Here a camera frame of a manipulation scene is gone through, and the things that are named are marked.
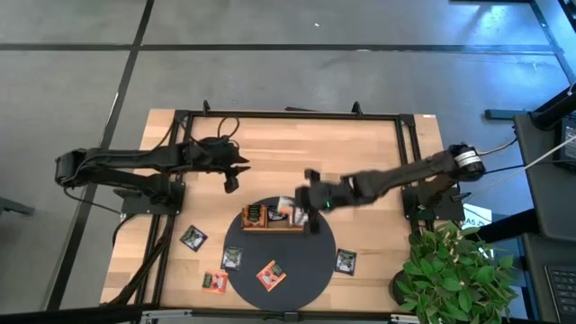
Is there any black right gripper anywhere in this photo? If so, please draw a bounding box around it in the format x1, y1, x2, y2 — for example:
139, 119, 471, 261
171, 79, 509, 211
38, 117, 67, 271
292, 168, 356, 235

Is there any black green tea packet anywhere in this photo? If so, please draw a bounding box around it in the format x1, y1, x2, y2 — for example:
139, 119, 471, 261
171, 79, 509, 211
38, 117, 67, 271
334, 247, 358, 277
267, 205, 289, 222
179, 224, 209, 253
220, 245, 245, 273

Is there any green leafy plant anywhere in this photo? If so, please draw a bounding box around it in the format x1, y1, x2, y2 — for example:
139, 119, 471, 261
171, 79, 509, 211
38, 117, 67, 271
402, 220, 519, 324

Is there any white paper label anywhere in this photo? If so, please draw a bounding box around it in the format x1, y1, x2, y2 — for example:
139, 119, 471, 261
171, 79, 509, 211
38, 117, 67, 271
462, 202, 494, 227

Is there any grey furniture foot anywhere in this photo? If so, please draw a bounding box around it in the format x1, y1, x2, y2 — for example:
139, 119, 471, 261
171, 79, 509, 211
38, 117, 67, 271
0, 196, 36, 216

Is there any blue grey bracket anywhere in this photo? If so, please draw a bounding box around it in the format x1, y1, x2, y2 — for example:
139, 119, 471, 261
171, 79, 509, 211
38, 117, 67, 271
484, 108, 527, 121

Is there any black metal table frame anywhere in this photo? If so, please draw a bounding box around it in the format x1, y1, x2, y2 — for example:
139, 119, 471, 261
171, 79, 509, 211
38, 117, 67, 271
134, 99, 425, 323

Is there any round black woven placemat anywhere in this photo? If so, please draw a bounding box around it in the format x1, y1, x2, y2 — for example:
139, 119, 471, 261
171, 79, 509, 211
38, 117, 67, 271
223, 195, 338, 312

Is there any black cable bundle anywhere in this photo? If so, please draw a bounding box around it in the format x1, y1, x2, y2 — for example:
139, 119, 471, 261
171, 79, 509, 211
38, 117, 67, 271
101, 214, 175, 307

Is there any black keyboard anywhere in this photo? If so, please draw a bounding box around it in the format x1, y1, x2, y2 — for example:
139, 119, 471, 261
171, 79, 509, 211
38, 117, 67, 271
544, 264, 576, 323

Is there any black pole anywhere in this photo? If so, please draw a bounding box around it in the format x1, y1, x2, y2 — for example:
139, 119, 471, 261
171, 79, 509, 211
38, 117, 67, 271
529, 83, 576, 132

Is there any white orange Tazo tea packet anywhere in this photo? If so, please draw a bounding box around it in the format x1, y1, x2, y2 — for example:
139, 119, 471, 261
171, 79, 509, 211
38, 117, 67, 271
287, 209, 311, 227
277, 195, 299, 217

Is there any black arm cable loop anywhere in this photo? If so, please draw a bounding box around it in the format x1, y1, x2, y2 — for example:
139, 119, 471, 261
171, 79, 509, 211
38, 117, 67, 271
217, 116, 240, 141

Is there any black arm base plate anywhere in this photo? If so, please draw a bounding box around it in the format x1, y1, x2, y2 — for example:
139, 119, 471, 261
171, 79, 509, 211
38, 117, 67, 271
114, 179, 186, 216
401, 179, 465, 222

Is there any dark plant pot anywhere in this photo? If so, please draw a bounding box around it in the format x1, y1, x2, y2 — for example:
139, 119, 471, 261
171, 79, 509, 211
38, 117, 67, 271
389, 268, 418, 307

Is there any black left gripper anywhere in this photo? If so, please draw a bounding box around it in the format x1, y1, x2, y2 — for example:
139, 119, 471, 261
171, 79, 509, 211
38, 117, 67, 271
193, 134, 252, 195

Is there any wooden tea organizer box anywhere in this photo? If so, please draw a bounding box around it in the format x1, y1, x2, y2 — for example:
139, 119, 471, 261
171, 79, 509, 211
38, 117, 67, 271
241, 204, 311, 234

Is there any thin black cable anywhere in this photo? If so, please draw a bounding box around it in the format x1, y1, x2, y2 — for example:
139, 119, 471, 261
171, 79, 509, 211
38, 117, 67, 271
483, 159, 576, 176

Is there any dark grey desk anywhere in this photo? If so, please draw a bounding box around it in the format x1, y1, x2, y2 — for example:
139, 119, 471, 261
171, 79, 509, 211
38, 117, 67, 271
512, 112, 576, 324

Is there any white cable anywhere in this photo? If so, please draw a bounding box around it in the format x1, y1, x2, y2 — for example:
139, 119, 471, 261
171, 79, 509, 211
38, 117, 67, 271
467, 134, 576, 193

